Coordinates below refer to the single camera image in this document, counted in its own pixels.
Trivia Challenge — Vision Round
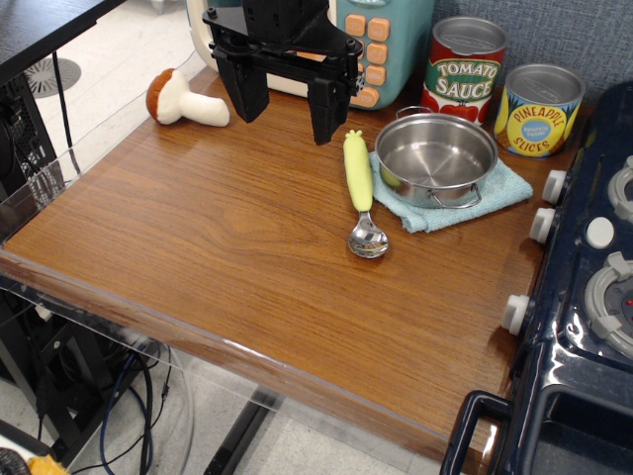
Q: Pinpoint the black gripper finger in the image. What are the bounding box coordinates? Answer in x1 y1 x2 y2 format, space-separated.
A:
308 77 350 145
214 49 269 123

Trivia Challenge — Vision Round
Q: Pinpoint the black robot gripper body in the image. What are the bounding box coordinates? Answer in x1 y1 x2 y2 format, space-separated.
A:
201 1 362 97

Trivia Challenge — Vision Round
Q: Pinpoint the silver steel bowl with handles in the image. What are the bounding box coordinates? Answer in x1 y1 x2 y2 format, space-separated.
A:
375 106 498 210

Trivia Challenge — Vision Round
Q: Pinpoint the toy microwave oven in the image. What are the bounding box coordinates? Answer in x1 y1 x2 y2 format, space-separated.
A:
185 1 435 110

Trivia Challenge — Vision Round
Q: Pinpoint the plush mushroom toy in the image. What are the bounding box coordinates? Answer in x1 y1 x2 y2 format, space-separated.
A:
145 68 230 127

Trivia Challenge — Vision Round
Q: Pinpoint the tomato sauce can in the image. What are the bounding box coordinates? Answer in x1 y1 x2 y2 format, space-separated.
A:
420 16 508 125

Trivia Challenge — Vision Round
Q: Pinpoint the light blue folded cloth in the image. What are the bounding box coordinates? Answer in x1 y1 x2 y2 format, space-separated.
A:
368 150 535 235

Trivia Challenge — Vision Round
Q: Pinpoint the round floor drain grate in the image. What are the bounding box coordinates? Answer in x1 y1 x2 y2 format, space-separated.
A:
25 57 82 99

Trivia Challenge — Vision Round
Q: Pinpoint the pineapple slices can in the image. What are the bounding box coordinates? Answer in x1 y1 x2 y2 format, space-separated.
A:
494 63 586 157

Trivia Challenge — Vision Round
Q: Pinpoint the black desk at left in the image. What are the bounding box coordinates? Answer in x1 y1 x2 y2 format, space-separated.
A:
1 0 123 84

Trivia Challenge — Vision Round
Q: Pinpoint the clear acrylic table guard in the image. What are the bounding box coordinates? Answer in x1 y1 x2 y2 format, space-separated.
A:
0 45 500 446

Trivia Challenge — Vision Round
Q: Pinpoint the black table leg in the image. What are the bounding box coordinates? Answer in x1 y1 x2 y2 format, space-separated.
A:
203 390 277 475

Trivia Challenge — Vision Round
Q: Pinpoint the dark blue toy stove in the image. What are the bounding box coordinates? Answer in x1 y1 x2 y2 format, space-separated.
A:
441 82 632 474

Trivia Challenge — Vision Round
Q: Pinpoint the yellow fuzzy object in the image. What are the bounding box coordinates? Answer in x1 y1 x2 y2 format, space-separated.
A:
27 455 69 475

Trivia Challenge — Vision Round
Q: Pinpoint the spoon with yellow handle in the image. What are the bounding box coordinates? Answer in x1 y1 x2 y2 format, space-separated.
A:
343 130 389 259

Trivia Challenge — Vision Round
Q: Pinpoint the black cable under table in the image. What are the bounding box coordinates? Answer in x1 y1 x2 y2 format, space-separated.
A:
73 345 174 475

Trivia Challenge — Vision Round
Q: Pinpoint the blue cable under table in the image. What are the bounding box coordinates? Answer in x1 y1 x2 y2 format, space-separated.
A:
98 351 154 475

